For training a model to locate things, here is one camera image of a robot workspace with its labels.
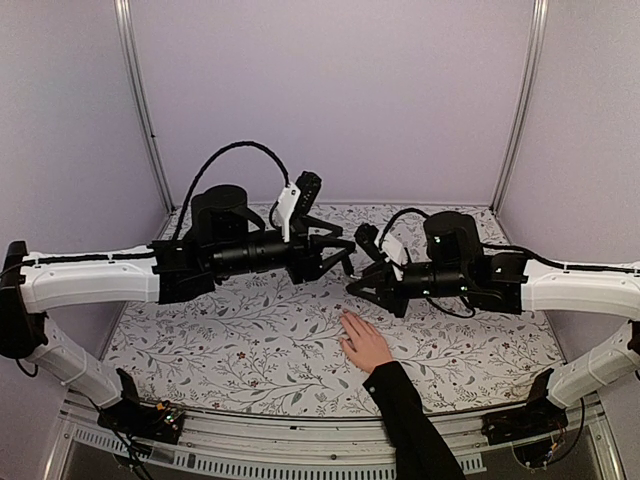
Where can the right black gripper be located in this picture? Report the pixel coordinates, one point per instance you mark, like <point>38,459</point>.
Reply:
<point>383,284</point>

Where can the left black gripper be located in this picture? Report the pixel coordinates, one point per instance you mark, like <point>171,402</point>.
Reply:
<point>306,260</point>

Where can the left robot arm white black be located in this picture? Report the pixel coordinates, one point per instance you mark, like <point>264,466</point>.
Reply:
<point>226,238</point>

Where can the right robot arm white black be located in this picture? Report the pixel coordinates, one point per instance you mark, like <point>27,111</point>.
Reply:
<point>512,280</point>

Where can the black sleeved forearm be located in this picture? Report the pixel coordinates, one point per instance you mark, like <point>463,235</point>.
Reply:
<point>420,451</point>

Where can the person's bare hand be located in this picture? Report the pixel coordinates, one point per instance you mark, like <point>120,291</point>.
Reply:
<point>363,345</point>

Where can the floral patterned table mat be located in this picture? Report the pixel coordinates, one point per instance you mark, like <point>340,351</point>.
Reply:
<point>260,344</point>

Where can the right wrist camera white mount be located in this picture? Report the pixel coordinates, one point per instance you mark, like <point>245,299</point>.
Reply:
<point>383,248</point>

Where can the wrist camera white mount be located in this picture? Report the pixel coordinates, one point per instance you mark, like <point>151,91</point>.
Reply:
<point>294,201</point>
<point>383,248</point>

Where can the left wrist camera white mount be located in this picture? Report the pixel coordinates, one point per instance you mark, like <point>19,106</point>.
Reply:
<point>294,201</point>

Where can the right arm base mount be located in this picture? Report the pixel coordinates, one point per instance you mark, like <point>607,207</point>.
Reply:
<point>536,417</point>

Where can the front aluminium slotted rail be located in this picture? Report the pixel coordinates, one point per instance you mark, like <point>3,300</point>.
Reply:
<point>235,446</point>

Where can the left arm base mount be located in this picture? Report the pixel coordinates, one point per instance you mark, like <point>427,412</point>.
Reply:
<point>162,422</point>

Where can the right aluminium frame post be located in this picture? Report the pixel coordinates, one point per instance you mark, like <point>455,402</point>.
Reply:
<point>533,55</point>

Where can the aluminium frame post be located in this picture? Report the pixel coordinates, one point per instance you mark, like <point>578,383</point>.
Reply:
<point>533,55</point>
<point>126,32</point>

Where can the left aluminium frame post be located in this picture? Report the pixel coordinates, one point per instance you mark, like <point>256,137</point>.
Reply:
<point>126,32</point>

